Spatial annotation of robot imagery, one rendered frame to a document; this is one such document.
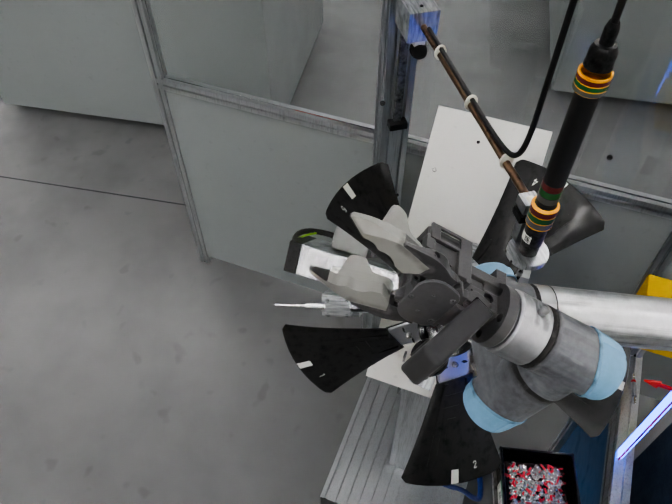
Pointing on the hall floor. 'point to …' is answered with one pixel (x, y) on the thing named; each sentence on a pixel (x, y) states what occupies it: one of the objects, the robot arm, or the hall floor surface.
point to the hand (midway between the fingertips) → (336, 252)
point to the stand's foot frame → (376, 457)
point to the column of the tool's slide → (396, 152)
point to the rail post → (563, 436)
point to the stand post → (408, 426)
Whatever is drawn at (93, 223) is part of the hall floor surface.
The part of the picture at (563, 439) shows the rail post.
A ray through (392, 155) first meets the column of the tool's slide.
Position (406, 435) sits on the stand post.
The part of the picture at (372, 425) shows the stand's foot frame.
